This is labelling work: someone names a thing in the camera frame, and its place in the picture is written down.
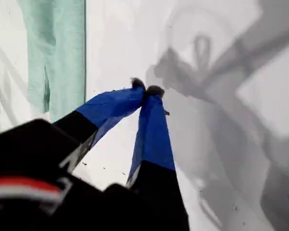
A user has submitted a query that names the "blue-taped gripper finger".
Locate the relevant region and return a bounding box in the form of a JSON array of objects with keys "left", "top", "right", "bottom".
[
  {"left": 50, "top": 77, "right": 147, "bottom": 173},
  {"left": 126, "top": 85, "right": 184, "bottom": 201}
]

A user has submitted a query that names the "pale green T-shirt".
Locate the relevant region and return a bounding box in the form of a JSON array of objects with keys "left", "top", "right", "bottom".
[{"left": 19, "top": 0, "right": 87, "bottom": 122}]

